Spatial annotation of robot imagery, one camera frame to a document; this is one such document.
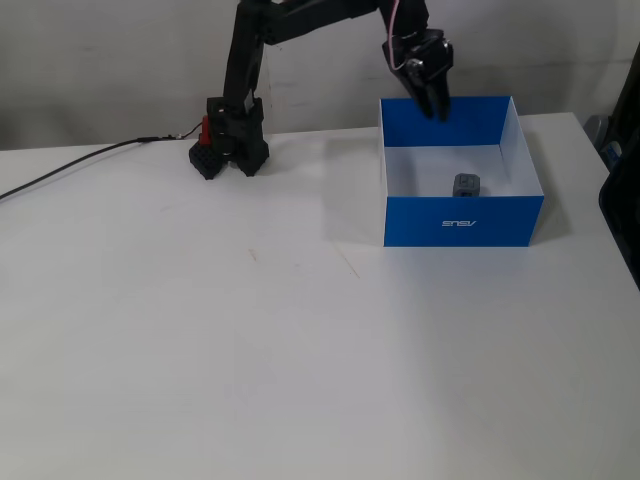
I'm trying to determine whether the gray object with blue label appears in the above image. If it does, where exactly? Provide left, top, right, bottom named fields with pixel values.
left=584, top=113, right=624, bottom=174

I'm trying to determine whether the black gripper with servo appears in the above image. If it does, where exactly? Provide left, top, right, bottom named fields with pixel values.
left=381, top=28, right=456, bottom=123

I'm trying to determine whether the blue cardboard box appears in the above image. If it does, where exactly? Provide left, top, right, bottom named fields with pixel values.
left=378, top=94, right=546, bottom=249

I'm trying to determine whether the black power cable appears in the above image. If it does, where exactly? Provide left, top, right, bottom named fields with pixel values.
left=0, top=129, right=204, bottom=202

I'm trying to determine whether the black honeycomb robot base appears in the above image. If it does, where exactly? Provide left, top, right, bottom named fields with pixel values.
left=188, top=142, right=272, bottom=182

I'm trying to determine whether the small gray cube block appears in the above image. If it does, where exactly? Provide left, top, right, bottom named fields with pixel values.
left=451, top=172, right=484, bottom=199

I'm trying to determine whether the large black case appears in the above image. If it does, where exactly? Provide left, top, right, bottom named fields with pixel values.
left=597, top=37, right=640, bottom=294

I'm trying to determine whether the white servo wire loop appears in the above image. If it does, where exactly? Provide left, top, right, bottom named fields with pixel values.
left=385, top=0, right=410, bottom=72

